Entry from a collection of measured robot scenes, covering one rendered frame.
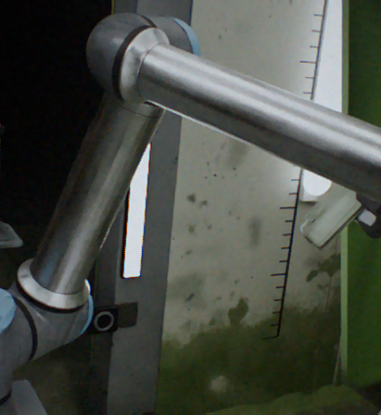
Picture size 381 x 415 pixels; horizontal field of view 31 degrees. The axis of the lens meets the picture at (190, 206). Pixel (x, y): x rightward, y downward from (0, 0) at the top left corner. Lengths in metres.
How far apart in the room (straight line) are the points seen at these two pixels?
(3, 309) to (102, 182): 0.29
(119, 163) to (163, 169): 0.92
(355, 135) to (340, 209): 0.38
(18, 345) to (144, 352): 1.04
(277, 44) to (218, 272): 0.78
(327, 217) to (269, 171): 1.12
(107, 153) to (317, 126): 0.45
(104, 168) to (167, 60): 0.31
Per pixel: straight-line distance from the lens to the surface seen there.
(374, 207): 1.11
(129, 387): 2.36
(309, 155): 0.87
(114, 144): 1.18
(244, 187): 2.28
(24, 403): 1.52
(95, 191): 1.23
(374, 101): 1.85
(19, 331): 1.33
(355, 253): 1.95
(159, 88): 0.96
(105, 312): 2.16
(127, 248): 2.11
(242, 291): 2.42
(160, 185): 2.12
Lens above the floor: 1.45
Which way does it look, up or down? 15 degrees down
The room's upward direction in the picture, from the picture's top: 6 degrees clockwise
